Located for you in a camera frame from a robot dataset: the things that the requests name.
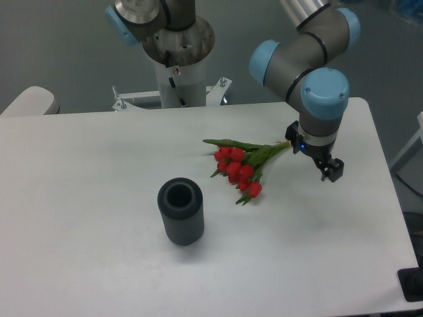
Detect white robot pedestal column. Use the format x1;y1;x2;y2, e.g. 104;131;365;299
141;16;216;108

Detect white furniture at right edge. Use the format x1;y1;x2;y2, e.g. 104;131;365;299
388;112;422;197

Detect white metal base frame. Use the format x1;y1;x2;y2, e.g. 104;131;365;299
112;77;233;112

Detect dark grey ribbed vase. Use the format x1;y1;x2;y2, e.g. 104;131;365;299
157;178;204;246

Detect black table cable grommet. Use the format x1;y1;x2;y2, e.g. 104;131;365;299
397;267;422;302

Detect black cable on pedestal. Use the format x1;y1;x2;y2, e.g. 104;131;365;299
164;49;188;108

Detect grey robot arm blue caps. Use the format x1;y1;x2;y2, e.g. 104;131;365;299
106;1;361;181

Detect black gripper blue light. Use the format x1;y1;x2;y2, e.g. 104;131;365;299
285;121;344;182

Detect red tulip bouquet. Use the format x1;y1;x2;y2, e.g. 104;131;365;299
203;139;291;205

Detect beige chair armrest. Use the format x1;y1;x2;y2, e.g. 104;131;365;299
1;86;60;118

